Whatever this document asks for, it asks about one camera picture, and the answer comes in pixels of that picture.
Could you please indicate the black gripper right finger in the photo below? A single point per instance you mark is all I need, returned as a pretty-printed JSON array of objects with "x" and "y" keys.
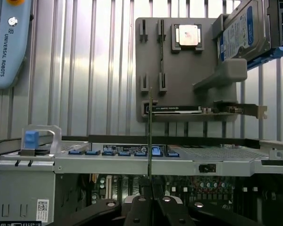
[{"x": 169, "y": 212}]

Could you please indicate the black graphics card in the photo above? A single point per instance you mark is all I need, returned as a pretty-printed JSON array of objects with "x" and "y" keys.
[{"x": 193, "y": 110}]

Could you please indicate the hard disk with blue label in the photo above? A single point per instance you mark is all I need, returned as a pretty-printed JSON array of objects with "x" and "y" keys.
[{"x": 243, "y": 30}]

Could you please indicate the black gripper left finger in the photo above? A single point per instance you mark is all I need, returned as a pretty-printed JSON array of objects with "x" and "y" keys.
[{"x": 136, "y": 212}]

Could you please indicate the blue disk caddy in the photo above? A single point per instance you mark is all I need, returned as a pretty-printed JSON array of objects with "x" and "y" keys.
[{"x": 277, "y": 35}]

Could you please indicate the grey open PC case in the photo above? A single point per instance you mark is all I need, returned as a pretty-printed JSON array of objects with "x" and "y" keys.
[{"x": 122, "y": 162}]

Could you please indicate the grey power supply unit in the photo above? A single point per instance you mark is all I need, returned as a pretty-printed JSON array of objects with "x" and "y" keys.
[{"x": 21, "y": 188}]

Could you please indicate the grey parts rack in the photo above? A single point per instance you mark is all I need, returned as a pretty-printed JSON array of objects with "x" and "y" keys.
[{"x": 186, "y": 75}]

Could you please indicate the light blue teach pendant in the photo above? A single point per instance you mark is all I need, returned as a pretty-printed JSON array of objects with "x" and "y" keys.
[{"x": 7, "y": 42}]

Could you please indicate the blue case latch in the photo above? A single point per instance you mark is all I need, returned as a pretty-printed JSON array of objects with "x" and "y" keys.
[{"x": 31, "y": 140}]

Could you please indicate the green motherboard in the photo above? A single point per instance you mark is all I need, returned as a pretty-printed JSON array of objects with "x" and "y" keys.
[{"x": 202, "y": 188}]

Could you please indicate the silver CPU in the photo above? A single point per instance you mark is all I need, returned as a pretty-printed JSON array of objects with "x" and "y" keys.
[{"x": 190, "y": 35}]

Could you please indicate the blue expansion slot clip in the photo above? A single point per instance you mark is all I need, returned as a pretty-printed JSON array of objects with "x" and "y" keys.
[
  {"x": 74, "y": 152},
  {"x": 172, "y": 154},
  {"x": 140, "y": 154},
  {"x": 92, "y": 153},
  {"x": 125, "y": 154},
  {"x": 108, "y": 153},
  {"x": 156, "y": 151}
]

